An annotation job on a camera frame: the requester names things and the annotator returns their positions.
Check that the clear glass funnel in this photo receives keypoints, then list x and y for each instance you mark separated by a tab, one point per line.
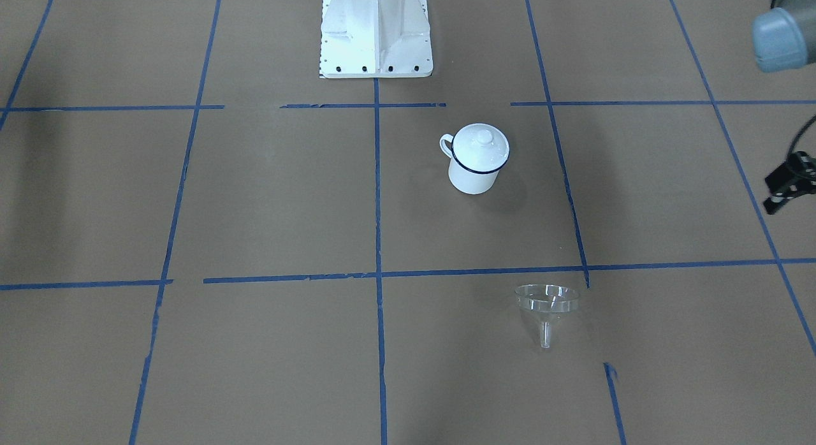
548	302

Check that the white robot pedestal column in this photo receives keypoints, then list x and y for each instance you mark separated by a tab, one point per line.
375	38

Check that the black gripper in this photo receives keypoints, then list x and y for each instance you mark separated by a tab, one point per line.
792	183

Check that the white ceramic lid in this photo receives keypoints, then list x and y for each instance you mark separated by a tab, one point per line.
480	148

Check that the white enamel cup blue rim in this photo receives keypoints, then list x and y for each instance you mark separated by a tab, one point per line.
461	179

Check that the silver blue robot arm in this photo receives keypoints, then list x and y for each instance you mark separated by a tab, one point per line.
783	39

